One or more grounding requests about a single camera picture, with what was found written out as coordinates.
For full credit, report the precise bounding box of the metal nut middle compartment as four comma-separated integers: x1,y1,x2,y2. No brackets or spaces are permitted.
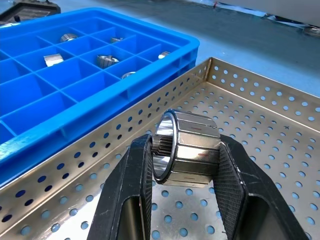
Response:
96,54,120,69

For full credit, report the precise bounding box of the black boxy device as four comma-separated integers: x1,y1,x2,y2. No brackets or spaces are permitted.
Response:
0,0,62,25

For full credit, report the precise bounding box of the blue compartment tray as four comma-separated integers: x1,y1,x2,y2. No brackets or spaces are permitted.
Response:
0,6,201,188

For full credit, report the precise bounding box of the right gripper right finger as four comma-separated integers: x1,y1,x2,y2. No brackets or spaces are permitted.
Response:
213,142,310,240

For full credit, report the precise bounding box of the perforated metal tray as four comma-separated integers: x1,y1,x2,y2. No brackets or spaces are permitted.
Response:
0,56,320,240

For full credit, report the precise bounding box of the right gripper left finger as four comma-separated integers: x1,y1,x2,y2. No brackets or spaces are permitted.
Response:
86,134,154,240

